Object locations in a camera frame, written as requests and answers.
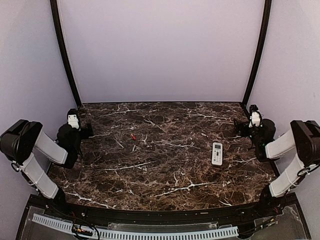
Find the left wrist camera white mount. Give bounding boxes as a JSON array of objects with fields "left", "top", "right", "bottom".
[{"left": 67, "top": 108, "right": 81, "bottom": 130}]

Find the white slotted cable duct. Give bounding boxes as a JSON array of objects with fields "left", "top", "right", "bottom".
[{"left": 32, "top": 213, "right": 239, "bottom": 240}]

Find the black frame post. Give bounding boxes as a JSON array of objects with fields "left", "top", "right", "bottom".
[
  {"left": 241, "top": 0, "right": 272, "bottom": 108},
  {"left": 49, "top": 0, "right": 82, "bottom": 108}
]

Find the left black frame post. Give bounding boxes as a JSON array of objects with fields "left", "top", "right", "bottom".
[{"left": 49, "top": 0, "right": 82, "bottom": 108}]

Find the right black frame post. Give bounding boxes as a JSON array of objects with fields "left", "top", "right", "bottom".
[{"left": 241, "top": 0, "right": 272, "bottom": 108}]

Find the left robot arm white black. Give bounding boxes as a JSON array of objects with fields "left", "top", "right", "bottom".
[{"left": 0, "top": 119, "right": 94, "bottom": 218}]

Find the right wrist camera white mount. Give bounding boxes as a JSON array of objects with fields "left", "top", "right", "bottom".
[{"left": 249, "top": 104, "right": 262, "bottom": 128}]

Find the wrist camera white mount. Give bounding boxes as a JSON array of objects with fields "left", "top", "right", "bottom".
[
  {"left": 67, "top": 108, "right": 81, "bottom": 130},
  {"left": 249, "top": 104, "right": 262, "bottom": 128}
]

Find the white remote control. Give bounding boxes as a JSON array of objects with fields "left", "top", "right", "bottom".
[{"left": 211, "top": 142, "right": 223, "bottom": 166}]

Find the black front rail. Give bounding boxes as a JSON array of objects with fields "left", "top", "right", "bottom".
[{"left": 27, "top": 193, "right": 297, "bottom": 226}]

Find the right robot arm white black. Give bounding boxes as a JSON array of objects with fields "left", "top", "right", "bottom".
[{"left": 233, "top": 119, "right": 320, "bottom": 198}]

